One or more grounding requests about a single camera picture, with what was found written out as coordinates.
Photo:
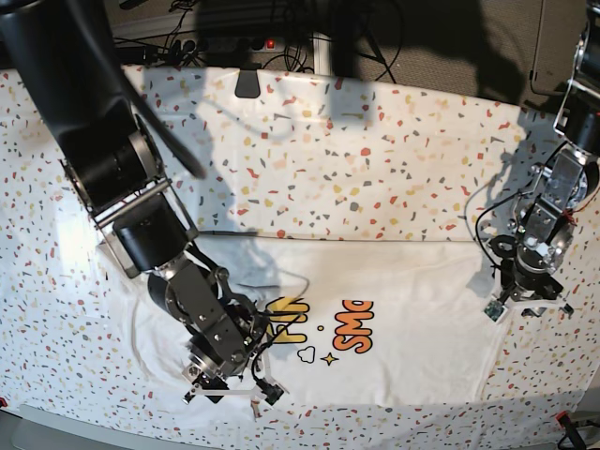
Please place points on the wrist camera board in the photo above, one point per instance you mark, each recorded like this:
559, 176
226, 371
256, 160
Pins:
495, 310
272, 391

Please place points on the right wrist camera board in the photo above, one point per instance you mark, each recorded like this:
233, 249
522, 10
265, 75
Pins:
272, 391

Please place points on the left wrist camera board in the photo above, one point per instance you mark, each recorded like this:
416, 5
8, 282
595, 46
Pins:
495, 310

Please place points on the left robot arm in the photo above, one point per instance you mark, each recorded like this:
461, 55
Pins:
540, 213

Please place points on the white printed T-shirt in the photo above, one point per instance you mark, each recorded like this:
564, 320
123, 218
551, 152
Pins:
368, 323

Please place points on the red clamp bottom right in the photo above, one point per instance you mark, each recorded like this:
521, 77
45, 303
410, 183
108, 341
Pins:
571, 439

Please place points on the terrazzo patterned tablecloth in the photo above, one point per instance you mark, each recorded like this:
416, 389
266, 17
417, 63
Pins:
347, 209

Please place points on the power strip with red switch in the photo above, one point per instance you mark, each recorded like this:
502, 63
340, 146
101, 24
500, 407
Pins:
238, 44

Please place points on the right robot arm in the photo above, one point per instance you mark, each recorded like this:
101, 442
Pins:
63, 51

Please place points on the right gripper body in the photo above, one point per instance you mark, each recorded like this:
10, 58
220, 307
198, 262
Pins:
218, 356

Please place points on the black table clamp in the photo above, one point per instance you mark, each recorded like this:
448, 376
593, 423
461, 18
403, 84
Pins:
247, 85

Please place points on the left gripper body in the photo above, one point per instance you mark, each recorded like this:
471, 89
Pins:
526, 269

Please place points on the white metal stand leg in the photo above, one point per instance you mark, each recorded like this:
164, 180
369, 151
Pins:
321, 54

